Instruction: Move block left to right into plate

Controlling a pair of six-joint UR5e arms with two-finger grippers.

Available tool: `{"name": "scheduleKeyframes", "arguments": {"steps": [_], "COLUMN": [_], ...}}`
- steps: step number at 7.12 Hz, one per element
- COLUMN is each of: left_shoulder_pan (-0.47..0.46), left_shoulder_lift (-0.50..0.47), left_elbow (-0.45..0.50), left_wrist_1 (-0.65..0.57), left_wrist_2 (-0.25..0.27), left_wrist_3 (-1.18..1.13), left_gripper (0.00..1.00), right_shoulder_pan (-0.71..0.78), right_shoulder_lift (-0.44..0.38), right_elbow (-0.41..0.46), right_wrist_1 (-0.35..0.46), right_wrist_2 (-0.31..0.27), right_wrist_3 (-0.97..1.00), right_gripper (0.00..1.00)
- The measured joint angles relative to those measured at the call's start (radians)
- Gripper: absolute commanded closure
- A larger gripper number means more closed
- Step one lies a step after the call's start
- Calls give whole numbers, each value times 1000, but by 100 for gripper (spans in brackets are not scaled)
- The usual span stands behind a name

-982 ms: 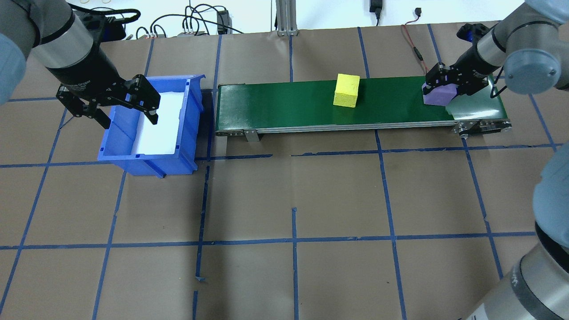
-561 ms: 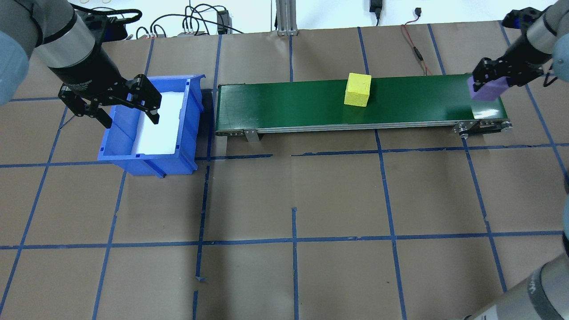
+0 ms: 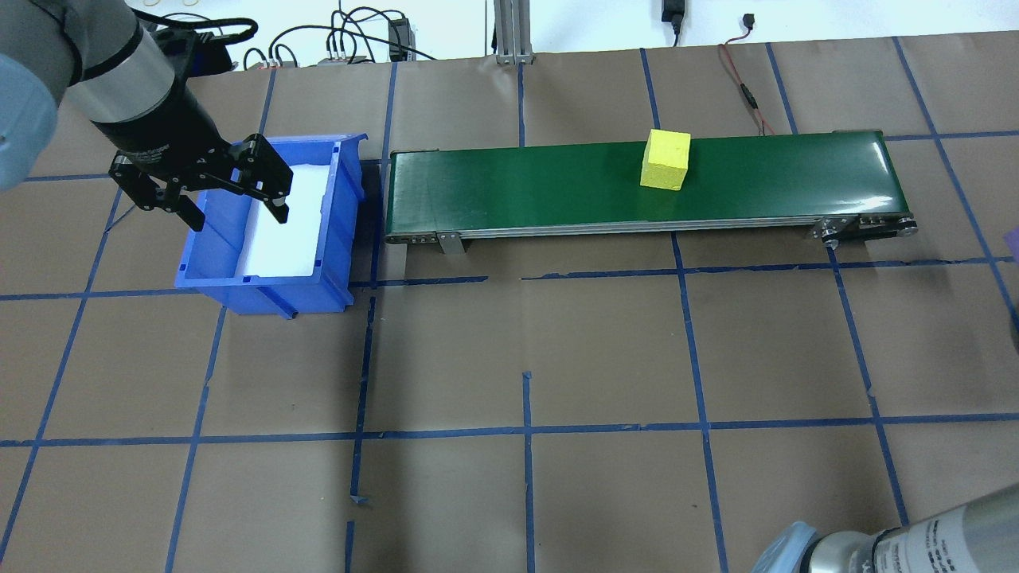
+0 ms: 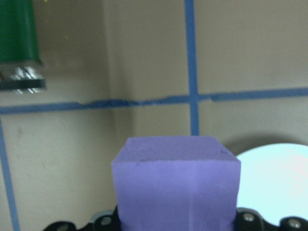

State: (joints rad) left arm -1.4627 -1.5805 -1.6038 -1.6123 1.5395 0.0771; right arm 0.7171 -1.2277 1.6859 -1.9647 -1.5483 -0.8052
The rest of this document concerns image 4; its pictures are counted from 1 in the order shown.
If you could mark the purple foam block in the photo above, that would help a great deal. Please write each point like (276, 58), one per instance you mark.
(175, 183)

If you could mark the white round plate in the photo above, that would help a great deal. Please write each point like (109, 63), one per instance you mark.
(274, 180)

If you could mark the green conveyor belt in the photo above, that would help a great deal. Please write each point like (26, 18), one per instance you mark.
(16, 31)

